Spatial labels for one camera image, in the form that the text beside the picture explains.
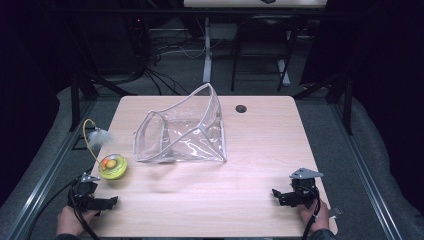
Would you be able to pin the small grey metal bracket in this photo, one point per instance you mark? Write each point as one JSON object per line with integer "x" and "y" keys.
{"x": 334, "y": 212}

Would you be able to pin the green cat toy with feather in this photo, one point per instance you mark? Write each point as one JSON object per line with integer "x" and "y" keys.
{"x": 113, "y": 166}

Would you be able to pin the white desk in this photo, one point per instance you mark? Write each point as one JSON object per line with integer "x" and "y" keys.
{"x": 207, "y": 50}

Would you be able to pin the person's left hand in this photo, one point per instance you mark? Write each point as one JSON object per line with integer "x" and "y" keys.
{"x": 70, "y": 220}

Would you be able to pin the black chair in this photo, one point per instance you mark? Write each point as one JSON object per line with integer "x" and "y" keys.
{"x": 263, "y": 33}

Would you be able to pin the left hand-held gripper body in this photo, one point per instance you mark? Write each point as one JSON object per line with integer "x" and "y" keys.
{"x": 84, "y": 192}

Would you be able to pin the black metal crossbar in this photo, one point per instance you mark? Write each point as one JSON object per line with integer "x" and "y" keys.
{"x": 166, "y": 12}

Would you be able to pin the black metal frame stand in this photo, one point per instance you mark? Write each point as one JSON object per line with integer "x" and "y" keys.
{"x": 348, "y": 100}
{"x": 76, "y": 100}

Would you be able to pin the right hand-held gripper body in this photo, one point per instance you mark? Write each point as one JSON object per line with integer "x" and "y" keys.
{"x": 304, "y": 188}

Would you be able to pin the clear plastic zip bag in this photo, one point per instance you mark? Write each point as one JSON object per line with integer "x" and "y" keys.
{"x": 186, "y": 146}

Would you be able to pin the aluminium rail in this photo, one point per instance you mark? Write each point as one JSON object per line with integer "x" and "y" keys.
{"x": 366, "y": 173}
{"x": 43, "y": 180}

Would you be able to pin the person's right hand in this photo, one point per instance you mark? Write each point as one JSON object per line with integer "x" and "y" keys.
{"x": 316, "y": 216}

